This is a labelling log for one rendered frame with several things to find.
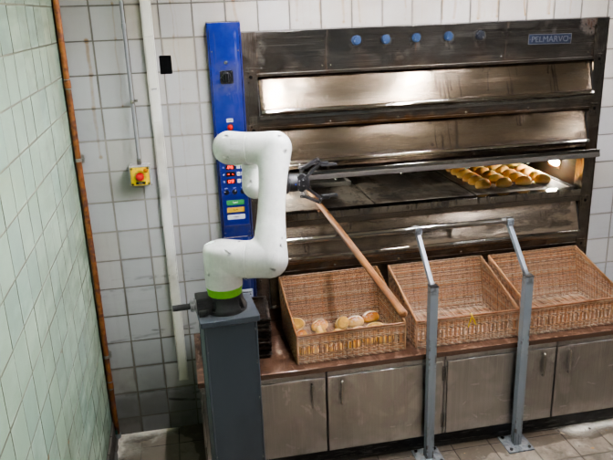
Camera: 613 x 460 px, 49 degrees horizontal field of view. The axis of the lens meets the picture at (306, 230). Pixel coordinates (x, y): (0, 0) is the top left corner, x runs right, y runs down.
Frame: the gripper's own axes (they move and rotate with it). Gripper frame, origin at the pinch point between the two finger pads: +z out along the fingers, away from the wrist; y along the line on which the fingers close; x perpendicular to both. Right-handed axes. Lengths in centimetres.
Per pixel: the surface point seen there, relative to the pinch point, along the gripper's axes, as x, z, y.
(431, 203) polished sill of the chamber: -55, 66, 32
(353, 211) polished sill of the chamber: -55, 23, 32
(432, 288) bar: 5, 45, 54
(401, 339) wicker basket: -6, 34, 85
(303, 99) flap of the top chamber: -54, -3, -28
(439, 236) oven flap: -54, 71, 51
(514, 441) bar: 5, 91, 146
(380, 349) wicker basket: -6, 23, 89
